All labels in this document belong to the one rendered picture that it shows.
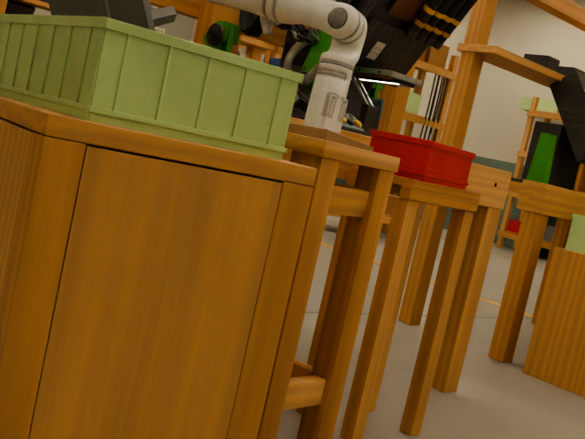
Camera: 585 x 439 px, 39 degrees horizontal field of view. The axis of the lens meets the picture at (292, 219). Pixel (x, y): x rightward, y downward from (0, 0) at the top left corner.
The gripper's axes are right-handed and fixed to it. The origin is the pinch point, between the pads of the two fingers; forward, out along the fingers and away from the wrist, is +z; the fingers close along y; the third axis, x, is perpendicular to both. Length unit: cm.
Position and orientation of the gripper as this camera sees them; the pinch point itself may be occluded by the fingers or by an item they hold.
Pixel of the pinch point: (307, 36)
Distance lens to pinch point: 290.2
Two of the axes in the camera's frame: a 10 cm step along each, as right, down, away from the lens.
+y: -1.7, -8.0, 5.7
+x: -7.4, 4.9, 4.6
